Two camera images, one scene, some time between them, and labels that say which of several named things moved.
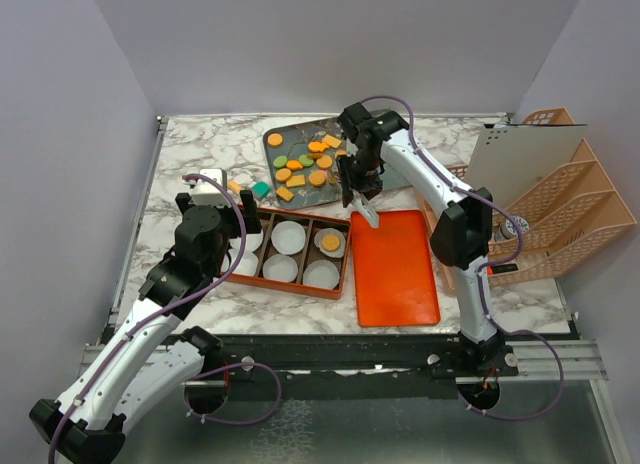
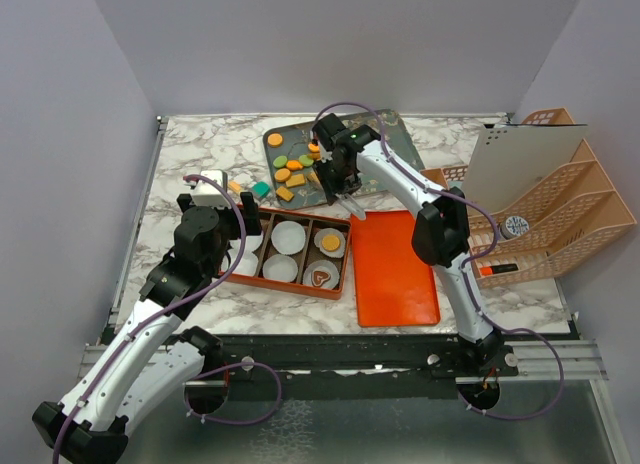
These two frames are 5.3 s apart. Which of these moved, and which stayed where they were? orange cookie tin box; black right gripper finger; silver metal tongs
Moved: silver metal tongs
Stayed: black right gripper finger; orange cookie tin box
